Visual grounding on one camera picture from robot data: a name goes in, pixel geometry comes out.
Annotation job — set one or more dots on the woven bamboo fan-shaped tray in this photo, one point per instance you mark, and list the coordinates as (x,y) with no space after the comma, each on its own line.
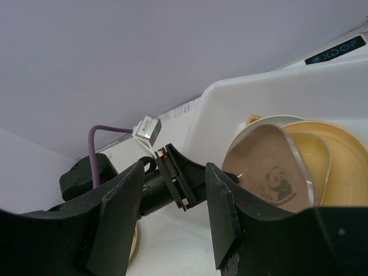
(252,118)

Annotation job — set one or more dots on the paper sheets at back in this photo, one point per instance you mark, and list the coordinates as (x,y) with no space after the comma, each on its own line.
(180,110)

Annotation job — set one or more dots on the yellow round plate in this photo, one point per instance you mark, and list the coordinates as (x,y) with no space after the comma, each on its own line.
(348,176)

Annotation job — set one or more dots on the cream round plate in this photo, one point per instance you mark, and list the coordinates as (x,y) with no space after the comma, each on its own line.
(278,120)

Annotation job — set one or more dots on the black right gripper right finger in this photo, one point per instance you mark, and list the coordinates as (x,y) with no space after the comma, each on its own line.
(253,237)

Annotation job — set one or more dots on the brown square plate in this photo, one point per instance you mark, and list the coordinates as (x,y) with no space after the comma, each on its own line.
(269,165)

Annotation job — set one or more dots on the white plastic bin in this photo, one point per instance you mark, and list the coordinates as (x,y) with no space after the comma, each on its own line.
(333,92)

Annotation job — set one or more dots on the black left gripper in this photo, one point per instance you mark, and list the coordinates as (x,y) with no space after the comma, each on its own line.
(185,184)

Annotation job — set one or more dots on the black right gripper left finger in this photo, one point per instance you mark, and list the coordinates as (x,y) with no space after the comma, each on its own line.
(89,235)

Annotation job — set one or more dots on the beige floral small plate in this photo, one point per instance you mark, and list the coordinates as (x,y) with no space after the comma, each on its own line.
(135,243)

